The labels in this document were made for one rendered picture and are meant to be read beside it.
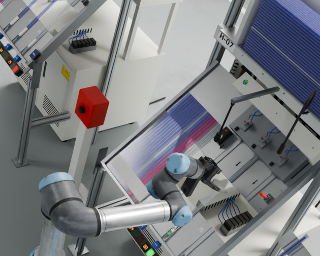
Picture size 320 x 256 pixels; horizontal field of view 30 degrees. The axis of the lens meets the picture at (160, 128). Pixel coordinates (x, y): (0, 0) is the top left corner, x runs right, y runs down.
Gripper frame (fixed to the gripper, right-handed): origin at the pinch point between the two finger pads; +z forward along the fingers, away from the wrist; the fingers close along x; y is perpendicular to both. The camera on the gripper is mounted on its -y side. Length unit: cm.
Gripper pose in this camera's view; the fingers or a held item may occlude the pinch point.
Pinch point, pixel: (214, 180)
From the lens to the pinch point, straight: 238.4
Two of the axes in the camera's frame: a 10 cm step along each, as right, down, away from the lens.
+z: 5.2, 2.2, 8.3
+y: 6.5, -7.3, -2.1
